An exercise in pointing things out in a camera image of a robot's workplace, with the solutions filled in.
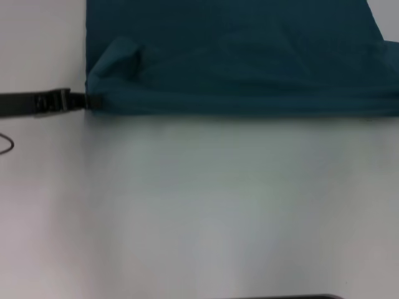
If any teal t-shirt with cream letters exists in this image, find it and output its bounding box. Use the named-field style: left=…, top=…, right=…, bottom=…
left=84, top=0, right=399, bottom=119

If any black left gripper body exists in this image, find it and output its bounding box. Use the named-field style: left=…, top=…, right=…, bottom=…
left=0, top=90, right=41, bottom=119

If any grey left arm cable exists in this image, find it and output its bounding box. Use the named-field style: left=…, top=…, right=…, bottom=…
left=0, top=133, right=15, bottom=156

